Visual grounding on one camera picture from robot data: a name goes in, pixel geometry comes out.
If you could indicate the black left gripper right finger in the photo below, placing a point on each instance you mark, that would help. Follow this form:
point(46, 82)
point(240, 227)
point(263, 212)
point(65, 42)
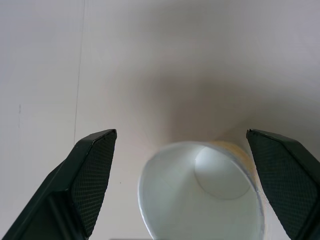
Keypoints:
point(287, 180)

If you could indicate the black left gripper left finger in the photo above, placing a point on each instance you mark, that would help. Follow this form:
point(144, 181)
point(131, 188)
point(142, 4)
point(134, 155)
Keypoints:
point(75, 185)

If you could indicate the white paper cup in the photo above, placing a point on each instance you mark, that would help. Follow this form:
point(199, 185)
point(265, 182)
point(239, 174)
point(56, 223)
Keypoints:
point(200, 195)

